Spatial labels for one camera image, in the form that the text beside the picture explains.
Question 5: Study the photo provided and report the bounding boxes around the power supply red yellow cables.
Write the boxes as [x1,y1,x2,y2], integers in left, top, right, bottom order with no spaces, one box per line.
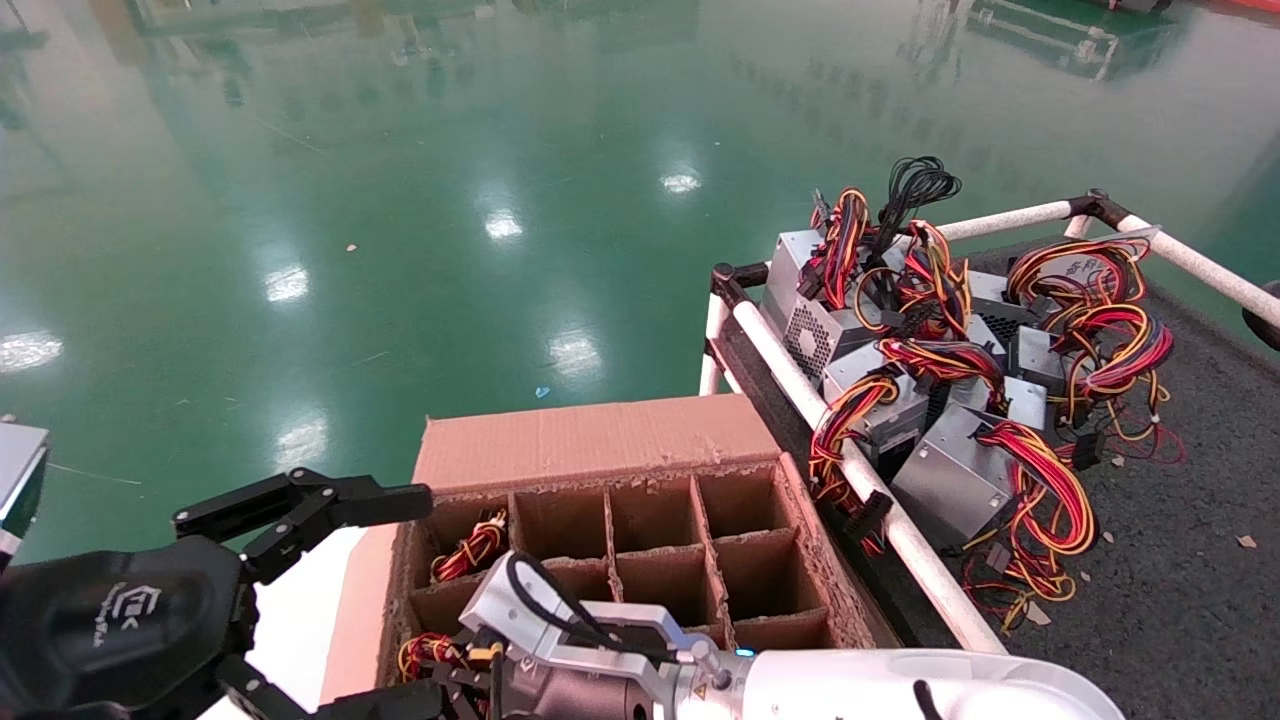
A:
[430,508,509,584]

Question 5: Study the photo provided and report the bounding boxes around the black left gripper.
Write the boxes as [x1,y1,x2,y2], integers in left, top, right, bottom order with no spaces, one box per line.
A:
[0,467,446,720]

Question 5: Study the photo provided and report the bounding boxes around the black vent power supply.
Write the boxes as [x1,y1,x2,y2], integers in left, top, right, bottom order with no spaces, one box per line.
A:
[868,220,1043,346]

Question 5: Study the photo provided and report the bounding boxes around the silver power supply orange cables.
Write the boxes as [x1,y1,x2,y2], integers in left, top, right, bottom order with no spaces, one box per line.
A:
[808,338,1006,506]

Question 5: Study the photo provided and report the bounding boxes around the white label power supply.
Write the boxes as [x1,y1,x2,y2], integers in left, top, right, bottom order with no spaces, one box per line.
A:
[1005,226,1163,306]

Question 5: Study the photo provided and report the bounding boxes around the black aluminium flight case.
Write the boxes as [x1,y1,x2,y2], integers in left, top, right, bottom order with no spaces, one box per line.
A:
[965,0,1179,81]

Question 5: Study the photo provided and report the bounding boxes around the silver power supply striped cables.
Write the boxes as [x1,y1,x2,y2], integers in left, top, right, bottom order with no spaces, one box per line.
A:
[1000,303,1186,466]

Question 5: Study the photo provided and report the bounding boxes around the black rounded object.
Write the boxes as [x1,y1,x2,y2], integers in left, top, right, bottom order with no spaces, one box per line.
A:
[1243,282,1280,351]

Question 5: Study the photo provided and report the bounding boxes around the black foam mat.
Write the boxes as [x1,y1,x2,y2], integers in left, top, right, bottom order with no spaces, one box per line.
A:
[715,235,1280,720]

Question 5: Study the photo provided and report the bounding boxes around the plain silver power supply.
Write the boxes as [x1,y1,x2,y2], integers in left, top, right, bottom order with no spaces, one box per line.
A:
[760,188,873,311]

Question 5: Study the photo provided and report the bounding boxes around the white pipe frame cart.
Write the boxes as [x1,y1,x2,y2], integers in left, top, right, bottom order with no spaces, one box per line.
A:
[698,188,1280,720]

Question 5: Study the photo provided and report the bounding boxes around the honeycomb vent power supply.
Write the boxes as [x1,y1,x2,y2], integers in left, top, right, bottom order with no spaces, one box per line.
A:
[783,157,963,389]

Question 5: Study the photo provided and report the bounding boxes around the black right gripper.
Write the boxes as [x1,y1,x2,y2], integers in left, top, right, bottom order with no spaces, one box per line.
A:
[430,640,669,720]

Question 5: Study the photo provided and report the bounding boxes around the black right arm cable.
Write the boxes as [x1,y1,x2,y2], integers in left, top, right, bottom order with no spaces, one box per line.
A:
[505,550,701,661]

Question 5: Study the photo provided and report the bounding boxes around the silver power supply red cables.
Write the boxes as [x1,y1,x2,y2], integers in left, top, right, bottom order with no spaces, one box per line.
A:
[835,405,1101,631]

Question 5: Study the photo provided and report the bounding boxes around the cardboard box with dividers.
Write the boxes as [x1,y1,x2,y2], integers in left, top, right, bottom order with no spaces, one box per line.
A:
[320,393,901,720]

